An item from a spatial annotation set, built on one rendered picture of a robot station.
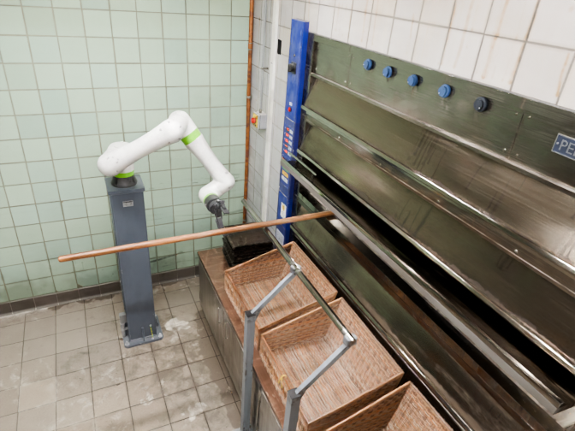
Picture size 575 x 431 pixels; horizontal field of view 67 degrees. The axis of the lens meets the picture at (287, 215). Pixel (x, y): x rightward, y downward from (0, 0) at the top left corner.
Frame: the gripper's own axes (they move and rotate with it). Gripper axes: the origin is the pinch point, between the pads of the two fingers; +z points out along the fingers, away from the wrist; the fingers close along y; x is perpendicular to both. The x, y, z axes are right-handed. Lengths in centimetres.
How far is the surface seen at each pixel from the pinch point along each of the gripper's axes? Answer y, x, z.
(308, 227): 16, -56, -8
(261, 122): -27, -50, -80
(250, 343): 40, 2, 48
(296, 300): 59, -45, 8
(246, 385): 70, 3, 48
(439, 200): -49, -56, 84
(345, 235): 0, -56, 30
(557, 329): -35, -55, 140
